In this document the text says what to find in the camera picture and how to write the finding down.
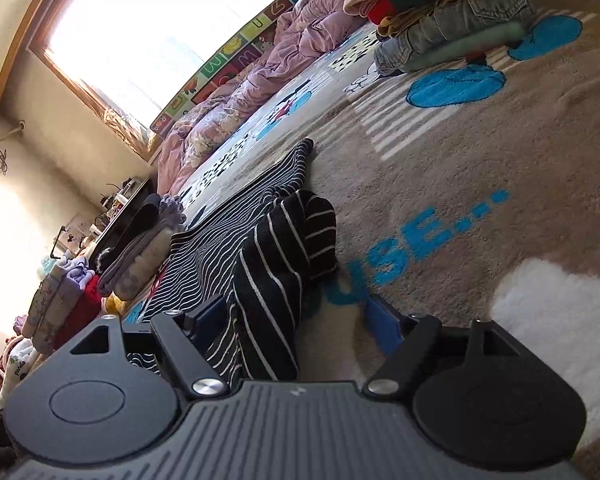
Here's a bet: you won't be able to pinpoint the purple quilt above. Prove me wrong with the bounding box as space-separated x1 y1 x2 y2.
155 0 381 196

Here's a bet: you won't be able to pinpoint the lilac fuzzy garment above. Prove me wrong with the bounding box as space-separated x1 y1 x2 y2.
157 194 187 233

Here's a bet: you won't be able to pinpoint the stack of folded clothes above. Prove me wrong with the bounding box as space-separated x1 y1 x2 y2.
20 252 126 356

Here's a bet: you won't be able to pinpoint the black folded garment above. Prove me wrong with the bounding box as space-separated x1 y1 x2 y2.
115 192 162 261

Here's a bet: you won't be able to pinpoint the white panda print garment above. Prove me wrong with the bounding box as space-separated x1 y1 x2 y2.
0 337 46 396

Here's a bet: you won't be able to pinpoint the folded denim jeans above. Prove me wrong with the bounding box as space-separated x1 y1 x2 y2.
372 0 536 76

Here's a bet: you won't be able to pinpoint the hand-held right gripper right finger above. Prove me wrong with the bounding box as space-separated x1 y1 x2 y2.
362 294 521 402

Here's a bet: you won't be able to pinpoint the brown cartoon printed blanket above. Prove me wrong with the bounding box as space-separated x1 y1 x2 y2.
120 0 600 466

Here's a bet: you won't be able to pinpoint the dark clothes heap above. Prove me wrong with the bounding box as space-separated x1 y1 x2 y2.
94 245 116 273

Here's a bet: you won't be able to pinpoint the black desk lamp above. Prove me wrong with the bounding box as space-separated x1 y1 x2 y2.
50 225 76 261

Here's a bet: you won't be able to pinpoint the grey folded garment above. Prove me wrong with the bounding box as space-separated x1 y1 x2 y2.
96 225 173 296

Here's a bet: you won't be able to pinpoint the dark desk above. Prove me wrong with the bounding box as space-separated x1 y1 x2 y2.
82 175 156 261

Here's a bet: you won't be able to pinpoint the green folded garment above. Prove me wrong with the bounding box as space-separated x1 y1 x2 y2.
400 20 526 73

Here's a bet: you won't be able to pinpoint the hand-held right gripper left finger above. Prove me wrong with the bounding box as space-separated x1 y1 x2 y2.
65 296 228 402

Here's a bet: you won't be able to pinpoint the colourful alphabet foam mat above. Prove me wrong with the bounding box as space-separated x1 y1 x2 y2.
149 0 351 138

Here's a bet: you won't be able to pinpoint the black white striped shirt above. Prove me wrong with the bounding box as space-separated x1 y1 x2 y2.
122 137 339 382

